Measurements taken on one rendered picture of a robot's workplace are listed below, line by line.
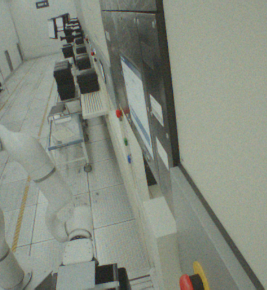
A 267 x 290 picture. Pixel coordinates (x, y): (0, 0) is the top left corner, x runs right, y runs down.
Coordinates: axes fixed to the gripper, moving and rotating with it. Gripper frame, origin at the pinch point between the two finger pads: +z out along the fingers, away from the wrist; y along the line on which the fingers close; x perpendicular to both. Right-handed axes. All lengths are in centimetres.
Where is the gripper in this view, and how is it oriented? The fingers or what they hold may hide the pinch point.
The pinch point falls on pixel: (77, 279)
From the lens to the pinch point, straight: 95.5
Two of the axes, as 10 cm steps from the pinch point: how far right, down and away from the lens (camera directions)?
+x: -1.4, -8.7, -4.8
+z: 1.2, 4.7, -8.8
